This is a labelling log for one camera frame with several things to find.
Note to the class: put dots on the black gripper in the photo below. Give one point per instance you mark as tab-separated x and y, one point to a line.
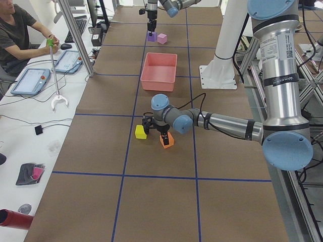
151	15
161	127

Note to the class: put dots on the purple block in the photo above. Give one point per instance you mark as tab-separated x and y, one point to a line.
152	38

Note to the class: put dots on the orange block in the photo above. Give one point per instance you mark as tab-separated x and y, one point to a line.
171	141

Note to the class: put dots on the pink block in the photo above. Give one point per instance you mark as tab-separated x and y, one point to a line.
162	38

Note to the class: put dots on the yellow block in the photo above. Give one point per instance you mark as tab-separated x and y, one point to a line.
140	132

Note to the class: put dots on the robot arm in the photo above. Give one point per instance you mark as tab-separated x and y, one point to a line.
285	133
171	8

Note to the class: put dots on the pink plastic bin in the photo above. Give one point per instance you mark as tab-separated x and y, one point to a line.
159	72

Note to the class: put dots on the grey pouch with pink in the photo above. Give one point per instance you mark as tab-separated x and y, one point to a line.
30	173

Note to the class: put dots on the black power adapter box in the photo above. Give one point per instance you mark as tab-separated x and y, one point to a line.
96	35

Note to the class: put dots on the far teach pendant tablet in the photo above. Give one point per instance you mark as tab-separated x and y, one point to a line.
69	62

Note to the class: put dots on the teach pendant tablet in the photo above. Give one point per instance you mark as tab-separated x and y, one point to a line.
69	62
31	82

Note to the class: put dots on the black computer mouse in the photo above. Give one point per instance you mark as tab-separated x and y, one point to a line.
65	46

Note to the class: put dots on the grabber reacher tool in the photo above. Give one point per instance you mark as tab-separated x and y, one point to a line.
58	97

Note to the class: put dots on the small black square device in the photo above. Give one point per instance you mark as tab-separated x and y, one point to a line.
38	130

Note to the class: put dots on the near teach pendant tablet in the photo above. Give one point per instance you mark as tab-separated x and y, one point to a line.
31	82

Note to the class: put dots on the seated person dark shirt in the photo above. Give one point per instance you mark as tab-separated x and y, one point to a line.
15	43

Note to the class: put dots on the round metal lid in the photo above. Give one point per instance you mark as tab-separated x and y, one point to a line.
25	208

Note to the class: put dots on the red cylinder bottle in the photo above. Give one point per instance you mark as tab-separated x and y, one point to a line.
15	220

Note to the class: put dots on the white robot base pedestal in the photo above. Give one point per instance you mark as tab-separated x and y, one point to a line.
219	73

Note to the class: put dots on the aluminium frame post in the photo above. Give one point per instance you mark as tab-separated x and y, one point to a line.
71	24

